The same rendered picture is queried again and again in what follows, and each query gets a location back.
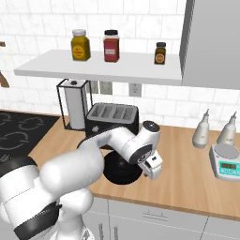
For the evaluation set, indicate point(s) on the white wall shelf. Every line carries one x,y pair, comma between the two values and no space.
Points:
103,68

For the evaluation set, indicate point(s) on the grey wall outlet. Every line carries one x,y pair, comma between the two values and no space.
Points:
94,87
106,88

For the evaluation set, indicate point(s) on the black toaster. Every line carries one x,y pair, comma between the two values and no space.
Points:
112,117

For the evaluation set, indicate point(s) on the white wall outlet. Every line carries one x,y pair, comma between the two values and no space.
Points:
135,89

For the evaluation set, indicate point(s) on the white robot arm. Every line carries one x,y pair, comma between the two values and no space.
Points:
68,168

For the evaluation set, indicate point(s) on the brown wooden wall piece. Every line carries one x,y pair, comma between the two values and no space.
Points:
3,80
2,44

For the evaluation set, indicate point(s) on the grey kitchen scale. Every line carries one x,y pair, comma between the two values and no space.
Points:
225,161

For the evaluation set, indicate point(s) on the small brown spice jar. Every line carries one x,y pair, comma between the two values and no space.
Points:
160,55

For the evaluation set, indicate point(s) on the black hob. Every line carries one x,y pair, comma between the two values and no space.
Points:
22,131

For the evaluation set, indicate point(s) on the red spice jar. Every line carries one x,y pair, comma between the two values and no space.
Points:
111,47

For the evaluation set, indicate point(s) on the white paper towel roll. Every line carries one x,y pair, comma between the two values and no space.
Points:
75,106

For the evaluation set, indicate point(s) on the white squeeze bottle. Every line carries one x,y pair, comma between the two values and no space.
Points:
227,132
201,132

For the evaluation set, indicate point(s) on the narrow grey drawer front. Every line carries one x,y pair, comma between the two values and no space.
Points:
100,206

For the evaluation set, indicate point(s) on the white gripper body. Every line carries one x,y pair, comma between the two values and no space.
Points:
154,170

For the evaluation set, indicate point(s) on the wide grey drawer front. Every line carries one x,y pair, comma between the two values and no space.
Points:
131,214

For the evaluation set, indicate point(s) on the grey wall cabinet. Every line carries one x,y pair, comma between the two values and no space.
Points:
212,47

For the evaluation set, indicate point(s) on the black bowl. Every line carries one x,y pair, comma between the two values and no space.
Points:
120,173

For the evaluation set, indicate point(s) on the yellow spice jar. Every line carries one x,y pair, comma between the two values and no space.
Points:
80,47

